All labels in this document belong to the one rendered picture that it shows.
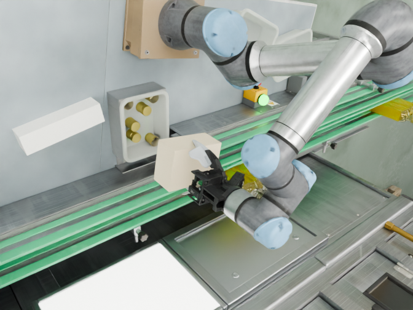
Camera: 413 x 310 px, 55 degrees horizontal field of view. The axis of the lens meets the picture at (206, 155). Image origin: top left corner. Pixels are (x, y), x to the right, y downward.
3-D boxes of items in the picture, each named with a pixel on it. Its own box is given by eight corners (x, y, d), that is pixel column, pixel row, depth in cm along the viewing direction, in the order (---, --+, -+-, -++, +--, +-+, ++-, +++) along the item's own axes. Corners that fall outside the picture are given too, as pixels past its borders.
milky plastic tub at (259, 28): (247, 65, 160) (262, 71, 154) (209, 49, 144) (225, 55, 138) (264, 23, 156) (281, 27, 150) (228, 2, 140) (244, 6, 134)
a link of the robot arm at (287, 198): (308, 160, 81) (275, 203, 80) (324, 182, 89) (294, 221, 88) (279, 145, 86) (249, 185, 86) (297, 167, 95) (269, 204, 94)
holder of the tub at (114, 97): (114, 166, 137) (125, 176, 132) (106, 91, 123) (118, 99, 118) (155, 152, 147) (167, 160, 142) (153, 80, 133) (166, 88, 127)
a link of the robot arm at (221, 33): (201, -5, 108) (236, -1, 99) (224, 29, 118) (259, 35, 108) (176, 29, 106) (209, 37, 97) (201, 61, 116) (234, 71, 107)
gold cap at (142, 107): (135, 103, 129) (142, 107, 126) (144, 100, 131) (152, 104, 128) (136, 112, 131) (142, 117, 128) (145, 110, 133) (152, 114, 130)
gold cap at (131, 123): (123, 118, 129) (130, 123, 126) (133, 115, 131) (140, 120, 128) (125, 128, 131) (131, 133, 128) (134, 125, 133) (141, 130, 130)
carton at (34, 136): (11, 128, 109) (18, 137, 105) (90, 96, 120) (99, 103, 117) (19, 146, 113) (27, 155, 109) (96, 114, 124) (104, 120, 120)
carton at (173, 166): (158, 139, 105) (174, 151, 100) (204, 132, 115) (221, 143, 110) (153, 179, 110) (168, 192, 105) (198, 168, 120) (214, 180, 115)
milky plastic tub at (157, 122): (112, 154, 134) (125, 165, 128) (106, 91, 123) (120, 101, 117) (156, 139, 144) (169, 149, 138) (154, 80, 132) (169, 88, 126)
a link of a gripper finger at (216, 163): (207, 147, 101) (222, 177, 98) (212, 146, 102) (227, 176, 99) (198, 156, 104) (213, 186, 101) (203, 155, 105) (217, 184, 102)
